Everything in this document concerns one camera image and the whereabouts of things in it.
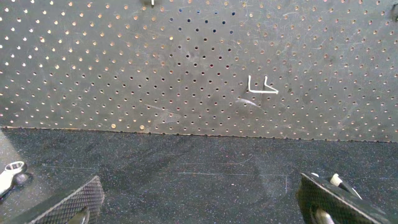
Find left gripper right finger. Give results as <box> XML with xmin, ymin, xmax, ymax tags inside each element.
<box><xmin>296</xmin><ymin>172</ymin><xmax>398</xmax><ymax>224</ymax></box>

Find black pegboard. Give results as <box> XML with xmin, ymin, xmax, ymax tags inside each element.
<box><xmin>0</xmin><ymin>0</ymin><xmax>398</xmax><ymax>143</ymax></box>

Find wrench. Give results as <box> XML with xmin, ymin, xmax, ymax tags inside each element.
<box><xmin>0</xmin><ymin>161</ymin><xmax>28</xmax><ymax>200</ymax></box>

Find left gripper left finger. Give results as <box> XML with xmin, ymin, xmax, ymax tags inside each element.
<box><xmin>6</xmin><ymin>175</ymin><xmax>106</xmax><ymax>224</ymax></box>

